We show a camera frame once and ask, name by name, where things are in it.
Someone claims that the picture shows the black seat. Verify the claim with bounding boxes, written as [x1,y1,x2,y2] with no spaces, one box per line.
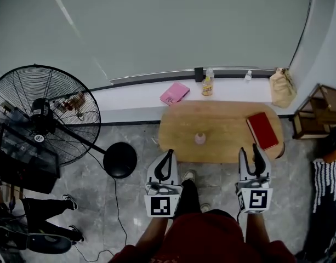
[0,225,73,255]

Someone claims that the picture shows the person's black trouser leg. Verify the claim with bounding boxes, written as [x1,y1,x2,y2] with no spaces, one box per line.
[173,179,202,219]

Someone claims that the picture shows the clear bottle with orange label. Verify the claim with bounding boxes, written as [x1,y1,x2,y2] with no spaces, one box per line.
[201,67,215,97]

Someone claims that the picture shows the black and white striped cloth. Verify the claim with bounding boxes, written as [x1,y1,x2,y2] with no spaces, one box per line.
[311,157,336,259]

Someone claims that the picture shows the black floor fan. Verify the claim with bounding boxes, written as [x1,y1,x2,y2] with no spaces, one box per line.
[0,64,138,179]

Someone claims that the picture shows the pink box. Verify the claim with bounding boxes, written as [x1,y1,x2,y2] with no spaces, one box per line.
[160,82,191,107]

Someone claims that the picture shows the person's left forearm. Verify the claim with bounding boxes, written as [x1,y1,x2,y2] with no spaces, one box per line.
[134,215,170,255]

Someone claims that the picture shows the wooden rack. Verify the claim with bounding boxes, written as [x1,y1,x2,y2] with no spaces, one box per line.
[292,83,336,140]

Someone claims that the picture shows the black fan cable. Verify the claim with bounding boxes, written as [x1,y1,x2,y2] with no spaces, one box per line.
[73,151,129,261]

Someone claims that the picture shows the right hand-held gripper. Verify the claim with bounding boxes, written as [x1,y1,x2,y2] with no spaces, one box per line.
[235,143,274,215]

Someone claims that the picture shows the person's red shirt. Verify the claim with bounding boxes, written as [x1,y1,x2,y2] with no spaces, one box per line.
[109,209,298,263]

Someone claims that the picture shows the person's right forearm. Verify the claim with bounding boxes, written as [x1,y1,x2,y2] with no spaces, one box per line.
[244,211,275,244]

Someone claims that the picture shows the red book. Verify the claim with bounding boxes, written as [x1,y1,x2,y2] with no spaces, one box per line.
[246,112,280,151]

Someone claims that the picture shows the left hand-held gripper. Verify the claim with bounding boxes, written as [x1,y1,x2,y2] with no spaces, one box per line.
[144,149,183,219]

